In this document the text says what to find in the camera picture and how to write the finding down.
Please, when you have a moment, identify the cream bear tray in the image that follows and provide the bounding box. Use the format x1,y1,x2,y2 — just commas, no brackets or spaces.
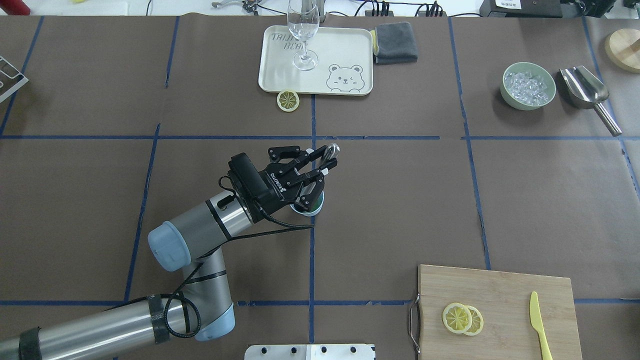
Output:
258,25,375,96

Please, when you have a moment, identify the green bowl of ice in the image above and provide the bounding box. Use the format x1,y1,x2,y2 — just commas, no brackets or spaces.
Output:
500,62,557,111

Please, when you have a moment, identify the white wire cup rack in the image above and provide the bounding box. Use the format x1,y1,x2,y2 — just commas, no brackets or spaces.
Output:
0,56,29,103

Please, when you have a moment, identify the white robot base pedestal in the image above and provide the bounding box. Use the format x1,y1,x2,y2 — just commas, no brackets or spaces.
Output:
244,343,377,360

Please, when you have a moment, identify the yellow plastic knife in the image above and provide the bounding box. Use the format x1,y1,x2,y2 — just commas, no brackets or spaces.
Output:
529,291,553,360

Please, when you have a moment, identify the lemon slice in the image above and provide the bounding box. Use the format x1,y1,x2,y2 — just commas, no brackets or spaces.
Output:
464,305,484,337
276,89,300,113
441,302,473,334

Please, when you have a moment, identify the clear wine glass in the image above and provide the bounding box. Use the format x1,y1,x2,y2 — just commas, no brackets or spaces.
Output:
286,0,320,71

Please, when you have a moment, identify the red bottle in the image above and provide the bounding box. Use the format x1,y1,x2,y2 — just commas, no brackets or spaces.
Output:
0,0,31,16

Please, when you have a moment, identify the grey folded cloth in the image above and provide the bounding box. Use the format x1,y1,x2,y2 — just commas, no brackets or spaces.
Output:
370,22,419,65

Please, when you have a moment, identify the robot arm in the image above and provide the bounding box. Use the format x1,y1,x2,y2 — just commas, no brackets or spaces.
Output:
1,143,339,360

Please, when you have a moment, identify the bamboo cutting board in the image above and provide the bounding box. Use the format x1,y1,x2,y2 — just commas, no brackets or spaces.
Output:
417,264,583,360

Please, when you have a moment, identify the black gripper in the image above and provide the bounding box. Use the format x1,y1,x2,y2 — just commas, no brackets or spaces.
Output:
247,145,338,223

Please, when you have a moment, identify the steel ice scoop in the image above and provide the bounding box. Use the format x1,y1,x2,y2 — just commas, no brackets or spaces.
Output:
558,65,623,137

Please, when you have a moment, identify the light blue cup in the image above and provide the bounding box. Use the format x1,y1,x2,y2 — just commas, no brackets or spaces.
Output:
290,191,325,217

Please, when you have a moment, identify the wooden mug tree stand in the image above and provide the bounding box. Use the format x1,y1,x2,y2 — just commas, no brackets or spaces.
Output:
605,28,640,74

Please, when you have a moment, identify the steel muddler black tip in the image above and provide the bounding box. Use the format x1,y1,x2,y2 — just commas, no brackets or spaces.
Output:
319,142,340,168

